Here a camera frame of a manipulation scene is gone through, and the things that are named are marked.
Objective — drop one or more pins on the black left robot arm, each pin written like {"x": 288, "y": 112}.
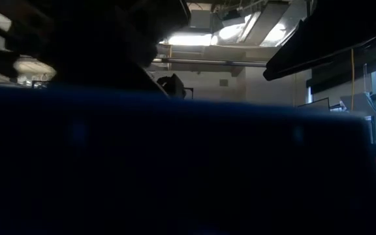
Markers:
{"x": 93, "y": 39}

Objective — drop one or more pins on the ceiling light panel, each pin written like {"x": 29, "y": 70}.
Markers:
{"x": 191, "y": 40}

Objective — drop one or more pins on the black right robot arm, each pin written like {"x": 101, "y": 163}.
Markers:
{"x": 338, "y": 32}

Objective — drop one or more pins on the long ceiling pipe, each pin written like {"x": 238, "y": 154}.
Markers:
{"x": 224, "y": 62}

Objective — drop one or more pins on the large blue block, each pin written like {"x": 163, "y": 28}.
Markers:
{"x": 175, "y": 163}

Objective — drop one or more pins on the grey ceiling unit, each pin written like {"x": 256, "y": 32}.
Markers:
{"x": 201, "y": 19}

